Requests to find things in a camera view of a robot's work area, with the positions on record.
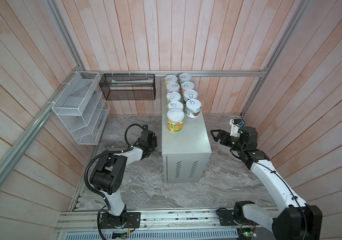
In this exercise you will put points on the yellow can pull-tab lid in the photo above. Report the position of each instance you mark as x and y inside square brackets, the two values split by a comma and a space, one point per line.
[170, 79]

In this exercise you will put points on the white wire mesh shelf rack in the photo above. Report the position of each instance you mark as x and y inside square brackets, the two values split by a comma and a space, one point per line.
[81, 109]

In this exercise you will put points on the orange can pull-tab lid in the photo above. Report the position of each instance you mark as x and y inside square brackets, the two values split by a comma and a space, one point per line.
[187, 86]

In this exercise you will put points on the horizontal aluminium frame bar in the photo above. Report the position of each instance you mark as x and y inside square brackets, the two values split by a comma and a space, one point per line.
[212, 73]

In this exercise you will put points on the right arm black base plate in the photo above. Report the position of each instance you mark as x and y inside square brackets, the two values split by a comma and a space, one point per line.
[226, 217]

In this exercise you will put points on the right aluminium frame post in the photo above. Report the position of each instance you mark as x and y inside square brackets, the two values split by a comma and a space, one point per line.
[296, 18]

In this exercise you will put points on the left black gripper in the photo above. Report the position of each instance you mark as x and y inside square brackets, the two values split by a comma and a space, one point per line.
[154, 141]

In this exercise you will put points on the black wire mesh basket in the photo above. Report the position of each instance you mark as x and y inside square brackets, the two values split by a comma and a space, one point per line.
[128, 87]

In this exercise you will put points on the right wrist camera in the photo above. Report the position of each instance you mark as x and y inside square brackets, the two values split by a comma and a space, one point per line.
[236, 124]

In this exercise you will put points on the green white can pull-tab lid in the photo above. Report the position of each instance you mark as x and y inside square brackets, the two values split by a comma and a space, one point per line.
[184, 77]

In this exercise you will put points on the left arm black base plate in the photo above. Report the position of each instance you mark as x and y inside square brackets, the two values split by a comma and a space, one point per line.
[126, 220]

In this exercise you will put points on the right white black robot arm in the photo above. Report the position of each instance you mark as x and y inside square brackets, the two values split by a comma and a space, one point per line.
[295, 219]

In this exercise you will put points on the grey metal cabinet counter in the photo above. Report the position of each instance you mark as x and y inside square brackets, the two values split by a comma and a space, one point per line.
[185, 155]

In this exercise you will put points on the left aluminium frame bar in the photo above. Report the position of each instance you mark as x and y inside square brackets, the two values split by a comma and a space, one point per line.
[15, 153]

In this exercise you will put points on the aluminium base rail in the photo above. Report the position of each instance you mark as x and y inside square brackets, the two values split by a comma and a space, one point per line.
[168, 219]

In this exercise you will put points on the tall can white plastic lid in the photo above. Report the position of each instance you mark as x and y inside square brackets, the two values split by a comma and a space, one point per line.
[175, 120]

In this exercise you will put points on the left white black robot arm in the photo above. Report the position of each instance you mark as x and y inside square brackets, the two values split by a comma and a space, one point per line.
[104, 174]

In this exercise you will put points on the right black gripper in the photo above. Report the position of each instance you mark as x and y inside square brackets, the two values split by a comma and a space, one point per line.
[225, 135]

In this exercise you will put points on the pink can pull-tab lid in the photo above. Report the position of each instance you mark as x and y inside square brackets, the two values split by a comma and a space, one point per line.
[173, 87]

